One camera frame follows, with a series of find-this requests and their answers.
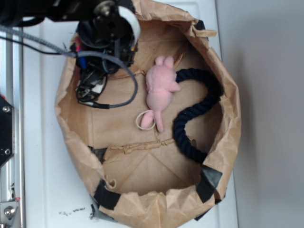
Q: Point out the black gripper body with wiring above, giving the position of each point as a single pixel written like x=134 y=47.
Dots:
x=110 y=38

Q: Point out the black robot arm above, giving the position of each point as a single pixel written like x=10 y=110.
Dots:
x=15 y=14

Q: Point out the pink plush toy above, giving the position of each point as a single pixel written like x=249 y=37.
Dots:
x=160 y=85

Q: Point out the black mounting plate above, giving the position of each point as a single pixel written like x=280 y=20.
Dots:
x=6 y=131

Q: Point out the brown paper bag bin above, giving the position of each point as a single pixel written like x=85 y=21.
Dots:
x=140 y=178

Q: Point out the aluminium frame rail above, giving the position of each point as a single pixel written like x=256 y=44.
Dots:
x=12 y=181

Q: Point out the metal corner bracket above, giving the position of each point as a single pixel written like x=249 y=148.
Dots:
x=10 y=214

